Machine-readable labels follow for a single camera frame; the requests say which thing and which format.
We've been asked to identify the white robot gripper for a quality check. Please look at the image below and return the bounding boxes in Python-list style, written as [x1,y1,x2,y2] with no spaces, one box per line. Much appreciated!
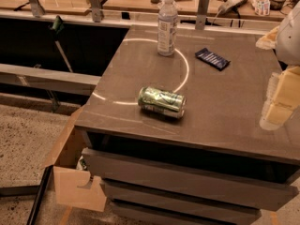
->
[256,1,300,130]

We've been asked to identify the green soda can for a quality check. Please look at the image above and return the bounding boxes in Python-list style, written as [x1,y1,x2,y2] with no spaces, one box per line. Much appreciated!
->
[138,86,186,119]

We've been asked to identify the blue snack bar wrapper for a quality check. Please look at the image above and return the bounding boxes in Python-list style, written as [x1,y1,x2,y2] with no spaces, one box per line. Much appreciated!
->
[195,48,230,71]

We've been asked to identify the black mesh cup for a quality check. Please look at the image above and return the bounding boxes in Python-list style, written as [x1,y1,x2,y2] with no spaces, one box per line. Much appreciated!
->
[270,0,286,10]

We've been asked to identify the white power strip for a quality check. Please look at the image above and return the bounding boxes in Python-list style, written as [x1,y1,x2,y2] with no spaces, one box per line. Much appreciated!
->
[217,0,247,15]

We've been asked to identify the grey drawer cabinet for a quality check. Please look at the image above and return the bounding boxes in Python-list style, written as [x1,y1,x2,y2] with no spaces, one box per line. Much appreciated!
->
[76,26,300,225]

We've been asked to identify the clear plastic water bottle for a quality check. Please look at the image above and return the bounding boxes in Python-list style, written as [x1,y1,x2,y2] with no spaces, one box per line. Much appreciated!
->
[157,0,178,56]

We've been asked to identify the open cardboard box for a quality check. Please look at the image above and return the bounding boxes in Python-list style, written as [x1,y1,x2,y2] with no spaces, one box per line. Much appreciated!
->
[44,108,107,212]

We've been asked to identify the metal frame post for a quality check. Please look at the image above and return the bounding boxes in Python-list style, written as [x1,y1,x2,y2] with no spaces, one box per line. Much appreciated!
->
[195,0,209,30]

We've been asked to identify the green handled broom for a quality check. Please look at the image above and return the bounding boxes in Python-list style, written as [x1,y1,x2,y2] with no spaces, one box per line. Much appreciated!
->
[50,15,74,74]

